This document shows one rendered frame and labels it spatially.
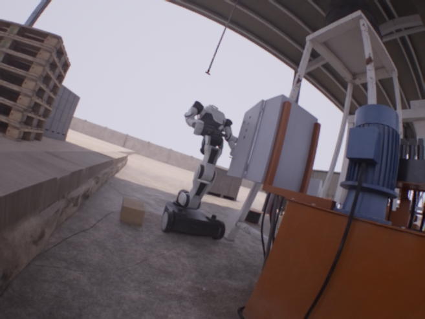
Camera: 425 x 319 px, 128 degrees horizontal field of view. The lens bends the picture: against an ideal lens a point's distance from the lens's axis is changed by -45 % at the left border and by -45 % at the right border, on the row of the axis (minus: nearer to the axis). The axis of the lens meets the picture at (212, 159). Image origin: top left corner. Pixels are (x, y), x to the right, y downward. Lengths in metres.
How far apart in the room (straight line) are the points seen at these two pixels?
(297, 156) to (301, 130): 0.19
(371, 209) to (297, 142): 0.80
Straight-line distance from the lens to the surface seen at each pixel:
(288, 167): 1.28
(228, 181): 6.03
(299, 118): 1.38
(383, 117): 0.79
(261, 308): 0.94
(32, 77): 1.97
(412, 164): 0.93
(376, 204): 0.72
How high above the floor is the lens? 0.61
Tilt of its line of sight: 4 degrees up
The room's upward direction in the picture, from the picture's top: 17 degrees clockwise
